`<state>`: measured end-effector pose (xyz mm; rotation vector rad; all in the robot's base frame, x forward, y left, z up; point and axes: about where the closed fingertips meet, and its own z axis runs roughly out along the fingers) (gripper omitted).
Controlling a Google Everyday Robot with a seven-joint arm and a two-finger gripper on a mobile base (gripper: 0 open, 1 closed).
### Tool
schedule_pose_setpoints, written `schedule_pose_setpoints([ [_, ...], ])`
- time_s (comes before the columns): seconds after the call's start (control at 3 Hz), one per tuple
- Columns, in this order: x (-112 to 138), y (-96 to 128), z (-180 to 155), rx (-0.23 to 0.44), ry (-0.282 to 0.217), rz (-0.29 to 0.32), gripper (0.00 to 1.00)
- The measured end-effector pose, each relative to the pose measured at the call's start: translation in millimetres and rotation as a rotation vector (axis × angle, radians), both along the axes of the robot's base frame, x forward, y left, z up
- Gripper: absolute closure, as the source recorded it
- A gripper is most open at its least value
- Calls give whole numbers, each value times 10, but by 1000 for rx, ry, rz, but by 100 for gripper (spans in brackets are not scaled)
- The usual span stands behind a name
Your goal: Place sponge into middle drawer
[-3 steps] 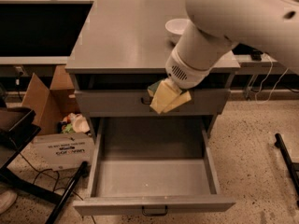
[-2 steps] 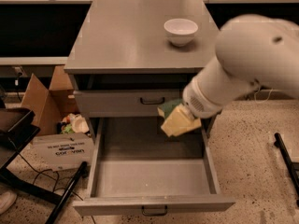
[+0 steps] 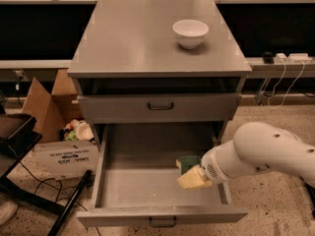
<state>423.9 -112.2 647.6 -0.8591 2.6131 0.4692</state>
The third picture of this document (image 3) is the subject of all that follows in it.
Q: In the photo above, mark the white printed cardboard box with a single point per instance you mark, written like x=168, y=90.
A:
x=66, y=160

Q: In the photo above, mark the white ceramic bowl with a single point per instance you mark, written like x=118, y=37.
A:
x=190, y=33

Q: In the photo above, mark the open grey lower drawer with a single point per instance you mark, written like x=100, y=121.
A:
x=136, y=178

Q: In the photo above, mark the green and yellow sponge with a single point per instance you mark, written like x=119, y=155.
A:
x=187, y=162

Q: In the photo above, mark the grey metal drawer cabinet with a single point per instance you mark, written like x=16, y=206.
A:
x=129, y=47

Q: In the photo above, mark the white power strip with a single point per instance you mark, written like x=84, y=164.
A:
x=294, y=57

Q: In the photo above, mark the white shoe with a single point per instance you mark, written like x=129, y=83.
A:
x=7, y=210

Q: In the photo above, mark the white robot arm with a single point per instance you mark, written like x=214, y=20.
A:
x=278, y=150

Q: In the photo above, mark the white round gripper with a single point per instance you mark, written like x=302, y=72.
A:
x=210, y=166

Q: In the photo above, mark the small black device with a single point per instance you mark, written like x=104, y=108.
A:
x=268, y=57

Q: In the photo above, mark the black pole right floor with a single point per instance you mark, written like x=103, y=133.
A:
x=311, y=193

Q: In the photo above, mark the closed grey upper drawer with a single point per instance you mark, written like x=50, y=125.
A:
x=158, y=108

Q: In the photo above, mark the brown cardboard box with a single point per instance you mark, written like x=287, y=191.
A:
x=53, y=110

